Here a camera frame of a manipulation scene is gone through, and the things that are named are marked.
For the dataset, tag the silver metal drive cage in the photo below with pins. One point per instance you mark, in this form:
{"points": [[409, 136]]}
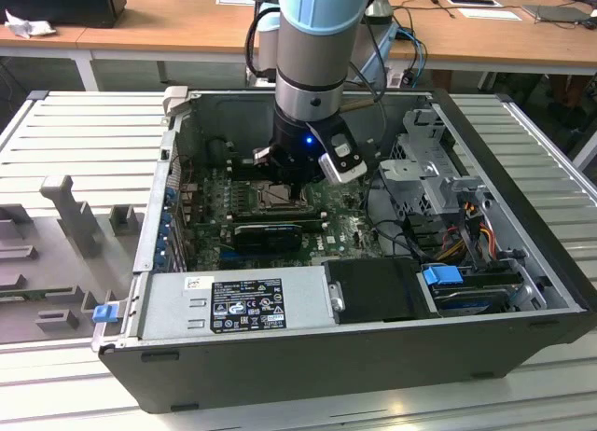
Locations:
{"points": [[420, 179]]}

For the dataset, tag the hard disk in blue carrier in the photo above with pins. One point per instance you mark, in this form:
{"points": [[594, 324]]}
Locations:
{"points": [[443, 278]]}

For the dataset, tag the grey parts rack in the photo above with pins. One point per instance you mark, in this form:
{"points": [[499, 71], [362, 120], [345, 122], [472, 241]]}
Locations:
{"points": [[46, 263]]}

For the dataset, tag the green motherboard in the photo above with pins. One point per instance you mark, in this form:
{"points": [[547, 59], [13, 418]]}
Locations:
{"points": [[340, 235]]}

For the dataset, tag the blue case latch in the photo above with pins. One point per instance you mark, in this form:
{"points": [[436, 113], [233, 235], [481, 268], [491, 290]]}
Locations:
{"points": [[105, 313]]}

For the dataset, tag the CPU socket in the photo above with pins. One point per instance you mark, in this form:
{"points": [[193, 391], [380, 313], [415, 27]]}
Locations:
{"points": [[280, 206]]}

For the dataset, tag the black plastic air shroud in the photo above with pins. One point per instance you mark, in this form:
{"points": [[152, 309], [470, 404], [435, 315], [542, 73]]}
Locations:
{"points": [[373, 291]]}

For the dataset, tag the black open PC case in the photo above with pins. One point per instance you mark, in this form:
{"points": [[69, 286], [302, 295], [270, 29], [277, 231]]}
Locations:
{"points": [[326, 365]]}

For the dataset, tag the long wooden desk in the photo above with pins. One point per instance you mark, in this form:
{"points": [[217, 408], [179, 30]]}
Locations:
{"points": [[186, 30]]}

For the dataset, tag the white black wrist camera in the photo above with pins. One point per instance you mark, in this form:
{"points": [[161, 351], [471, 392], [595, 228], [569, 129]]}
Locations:
{"points": [[342, 158]]}

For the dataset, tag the grey power supply unit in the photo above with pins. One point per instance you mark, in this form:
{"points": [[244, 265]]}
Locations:
{"points": [[177, 310]]}

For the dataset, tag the black graphics card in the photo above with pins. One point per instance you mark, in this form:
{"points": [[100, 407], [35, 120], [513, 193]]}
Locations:
{"points": [[268, 237]]}

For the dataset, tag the crumpled white paper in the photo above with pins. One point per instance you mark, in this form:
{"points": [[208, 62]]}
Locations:
{"points": [[28, 27]]}

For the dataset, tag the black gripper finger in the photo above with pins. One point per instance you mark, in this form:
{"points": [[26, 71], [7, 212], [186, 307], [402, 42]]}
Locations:
{"points": [[299, 192], [265, 158]]}

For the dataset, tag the dark grey laptop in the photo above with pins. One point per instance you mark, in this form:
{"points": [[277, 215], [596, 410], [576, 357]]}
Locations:
{"points": [[557, 13]]}

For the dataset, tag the white paper sheet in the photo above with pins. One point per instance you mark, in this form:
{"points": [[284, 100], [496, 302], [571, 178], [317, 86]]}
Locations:
{"points": [[490, 14], [233, 1]]}

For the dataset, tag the black box on desk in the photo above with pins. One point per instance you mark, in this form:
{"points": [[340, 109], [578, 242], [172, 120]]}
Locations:
{"points": [[60, 2]]}

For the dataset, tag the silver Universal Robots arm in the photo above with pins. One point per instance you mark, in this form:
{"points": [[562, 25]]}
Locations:
{"points": [[312, 53]]}

